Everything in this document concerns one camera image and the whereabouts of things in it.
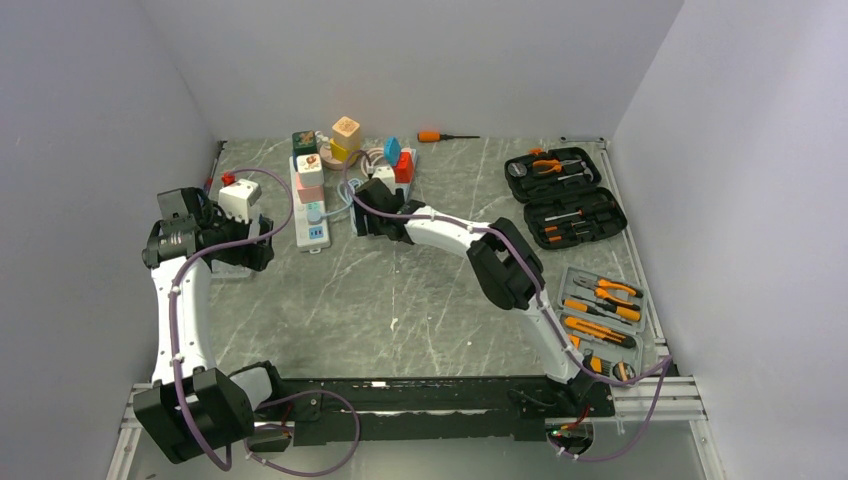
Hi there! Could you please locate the clear plastic screw box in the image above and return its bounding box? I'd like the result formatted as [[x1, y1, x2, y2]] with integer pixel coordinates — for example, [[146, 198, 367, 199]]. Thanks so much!
[[211, 260, 253, 280]]

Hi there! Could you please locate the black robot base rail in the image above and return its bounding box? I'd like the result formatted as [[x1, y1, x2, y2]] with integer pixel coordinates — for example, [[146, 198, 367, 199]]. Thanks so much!
[[254, 375, 615, 446]]

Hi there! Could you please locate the wooden cube plug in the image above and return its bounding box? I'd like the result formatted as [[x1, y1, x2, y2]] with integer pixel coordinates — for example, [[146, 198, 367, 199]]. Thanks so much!
[[331, 116, 362, 151]]

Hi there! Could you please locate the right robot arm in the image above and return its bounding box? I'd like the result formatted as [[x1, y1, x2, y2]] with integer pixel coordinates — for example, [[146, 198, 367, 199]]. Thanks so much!
[[350, 179, 619, 415]]

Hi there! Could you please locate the blue power strip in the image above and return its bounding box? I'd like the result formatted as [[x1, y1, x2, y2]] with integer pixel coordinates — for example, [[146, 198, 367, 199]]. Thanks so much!
[[383, 137, 418, 194]]

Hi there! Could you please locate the white power strip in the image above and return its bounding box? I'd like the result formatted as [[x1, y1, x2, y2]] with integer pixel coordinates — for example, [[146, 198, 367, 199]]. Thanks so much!
[[289, 155, 331, 254]]

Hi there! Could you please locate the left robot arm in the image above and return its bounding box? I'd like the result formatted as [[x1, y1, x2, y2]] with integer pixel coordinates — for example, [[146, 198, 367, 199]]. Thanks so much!
[[133, 180, 288, 471]]

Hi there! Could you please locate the yellow plug adapter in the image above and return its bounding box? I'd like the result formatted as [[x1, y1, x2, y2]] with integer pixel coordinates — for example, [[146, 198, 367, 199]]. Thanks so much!
[[330, 139, 358, 165]]

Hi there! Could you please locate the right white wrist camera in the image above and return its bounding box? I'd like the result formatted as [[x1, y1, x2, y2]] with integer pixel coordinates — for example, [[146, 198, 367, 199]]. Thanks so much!
[[372, 165, 397, 195]]

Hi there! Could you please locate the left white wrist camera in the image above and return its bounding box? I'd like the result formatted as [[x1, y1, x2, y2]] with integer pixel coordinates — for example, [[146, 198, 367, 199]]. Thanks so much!
[[217, 173, 262, 225]]

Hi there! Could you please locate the pink plug adapter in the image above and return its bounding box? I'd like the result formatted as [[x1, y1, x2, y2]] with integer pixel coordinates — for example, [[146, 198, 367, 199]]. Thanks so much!
[[296, 184, 325, 205]]

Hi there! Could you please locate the black tool case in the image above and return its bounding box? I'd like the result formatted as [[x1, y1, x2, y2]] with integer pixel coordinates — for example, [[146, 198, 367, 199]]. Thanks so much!
[[503, 147, 628, 250]]

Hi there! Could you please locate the green cube plug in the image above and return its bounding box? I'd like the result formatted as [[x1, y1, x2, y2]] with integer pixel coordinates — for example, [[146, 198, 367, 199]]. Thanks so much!
[[291, 130, 318, 157]]

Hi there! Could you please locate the white cube plug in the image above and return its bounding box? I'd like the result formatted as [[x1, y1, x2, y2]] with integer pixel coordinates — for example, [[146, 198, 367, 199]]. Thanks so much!
[[295, 153, 324, 189]]

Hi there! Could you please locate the orange handled screwdriver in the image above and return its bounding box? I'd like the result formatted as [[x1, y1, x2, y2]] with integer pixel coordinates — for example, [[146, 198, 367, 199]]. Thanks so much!
[[417, 131, 479, 143]]

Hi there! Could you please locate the pink round plug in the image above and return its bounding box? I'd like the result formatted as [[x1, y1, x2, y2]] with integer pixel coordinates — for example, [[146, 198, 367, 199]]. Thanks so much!
[[319, 144, 346, 171]]

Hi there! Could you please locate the grey tool tray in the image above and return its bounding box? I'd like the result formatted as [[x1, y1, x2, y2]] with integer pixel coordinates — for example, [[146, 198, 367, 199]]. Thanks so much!
[[557, 267, 647, 382]]

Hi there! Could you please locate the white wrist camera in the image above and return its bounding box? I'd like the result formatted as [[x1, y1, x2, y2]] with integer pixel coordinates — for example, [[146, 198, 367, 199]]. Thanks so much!
[[217, 173, 262, 225], [372, 165, 397, 195]]

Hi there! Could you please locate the blue red pen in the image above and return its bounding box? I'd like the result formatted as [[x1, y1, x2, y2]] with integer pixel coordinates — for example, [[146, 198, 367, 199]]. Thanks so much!
[[198, 158, 218, 220]]

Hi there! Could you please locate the light blue cable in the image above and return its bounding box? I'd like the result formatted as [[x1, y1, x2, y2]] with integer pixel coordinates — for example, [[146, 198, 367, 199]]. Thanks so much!
[[309, 176, 367, 224]]

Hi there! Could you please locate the red cube adapter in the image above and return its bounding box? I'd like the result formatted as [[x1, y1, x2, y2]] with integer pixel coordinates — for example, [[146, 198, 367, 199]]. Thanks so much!
[[393, 149, 416, 185]]

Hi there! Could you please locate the orange tape measure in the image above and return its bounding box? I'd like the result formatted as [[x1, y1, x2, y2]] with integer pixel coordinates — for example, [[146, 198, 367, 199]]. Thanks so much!
[[610, 361, 636, 382]]

